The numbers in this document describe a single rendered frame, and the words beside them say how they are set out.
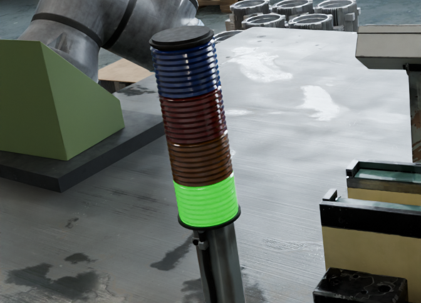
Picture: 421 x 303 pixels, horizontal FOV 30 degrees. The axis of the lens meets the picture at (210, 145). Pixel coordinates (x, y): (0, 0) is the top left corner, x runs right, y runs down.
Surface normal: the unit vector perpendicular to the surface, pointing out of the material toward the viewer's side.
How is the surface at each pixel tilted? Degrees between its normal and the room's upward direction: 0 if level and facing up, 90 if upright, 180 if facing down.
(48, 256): 0
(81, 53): 65
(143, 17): 73
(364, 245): 90
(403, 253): 90
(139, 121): 0
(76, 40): 58
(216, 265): 90
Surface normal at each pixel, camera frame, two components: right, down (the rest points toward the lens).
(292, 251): -0.14, -0.91
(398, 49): -0.47, -0.18
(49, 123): -0.55, 0.39
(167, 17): 0.42, -0.14
